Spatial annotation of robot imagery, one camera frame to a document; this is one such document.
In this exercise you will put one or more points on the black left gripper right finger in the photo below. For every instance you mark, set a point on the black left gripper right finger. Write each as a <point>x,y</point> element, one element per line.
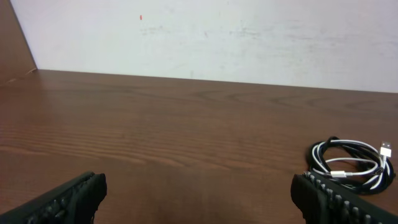
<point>323,202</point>

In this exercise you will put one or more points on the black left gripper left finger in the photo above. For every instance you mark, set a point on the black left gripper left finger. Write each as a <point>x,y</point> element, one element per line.
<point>75,201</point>

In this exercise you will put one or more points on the cardboard panel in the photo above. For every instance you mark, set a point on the cardboard panel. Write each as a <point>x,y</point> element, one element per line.
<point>16,57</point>

